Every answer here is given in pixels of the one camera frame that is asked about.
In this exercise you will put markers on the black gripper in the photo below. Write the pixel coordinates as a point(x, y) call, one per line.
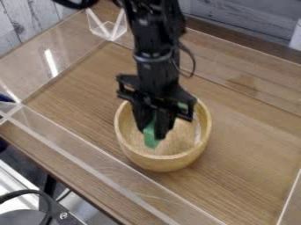
point(154, 88)

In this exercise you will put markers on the clear acrylic tray walls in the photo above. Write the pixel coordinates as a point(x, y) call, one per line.
point(244, 182)

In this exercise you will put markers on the black metal bracket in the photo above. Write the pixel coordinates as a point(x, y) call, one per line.
point(57, 214)

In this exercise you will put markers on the black table leg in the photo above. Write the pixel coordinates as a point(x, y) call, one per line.
point(50, 185)

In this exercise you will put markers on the green rectangular block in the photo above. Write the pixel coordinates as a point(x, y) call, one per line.
point(152, 134)

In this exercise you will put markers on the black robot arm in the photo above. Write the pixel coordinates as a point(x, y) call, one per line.
point(157, 24)

